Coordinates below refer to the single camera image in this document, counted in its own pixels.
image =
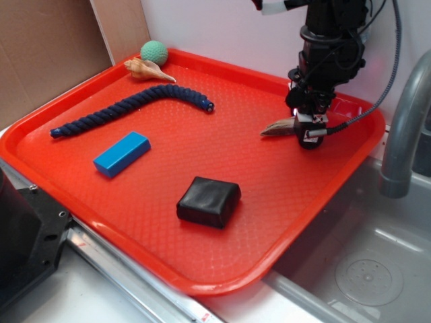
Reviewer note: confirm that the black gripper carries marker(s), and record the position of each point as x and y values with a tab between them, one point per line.
324	63

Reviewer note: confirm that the brown wood chip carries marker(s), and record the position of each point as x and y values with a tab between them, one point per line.
283	127

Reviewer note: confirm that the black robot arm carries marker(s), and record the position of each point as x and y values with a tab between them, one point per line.
326	18

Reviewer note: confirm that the grey curved faucet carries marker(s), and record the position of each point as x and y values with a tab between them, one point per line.
408	144

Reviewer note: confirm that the black leather pouch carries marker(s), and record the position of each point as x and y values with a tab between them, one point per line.
209	202

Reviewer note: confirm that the red plastic tray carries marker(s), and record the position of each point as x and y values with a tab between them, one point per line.
283	186

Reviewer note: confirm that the grey plastic sink basin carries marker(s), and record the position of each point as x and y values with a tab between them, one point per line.
364	257

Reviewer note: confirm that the green textured ball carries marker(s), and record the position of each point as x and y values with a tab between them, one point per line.
155	52

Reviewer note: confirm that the tan conch seashell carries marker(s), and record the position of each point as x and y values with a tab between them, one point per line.
146	70

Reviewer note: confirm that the blue rectangular block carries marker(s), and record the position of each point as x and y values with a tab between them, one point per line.
122	154

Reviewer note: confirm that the brown cardboard panel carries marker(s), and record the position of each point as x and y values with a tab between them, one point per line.
49	47

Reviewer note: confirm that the aluminium rail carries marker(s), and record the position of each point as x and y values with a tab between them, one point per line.
96	283

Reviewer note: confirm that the black metal bracket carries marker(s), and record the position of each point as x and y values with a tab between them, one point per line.
33	230

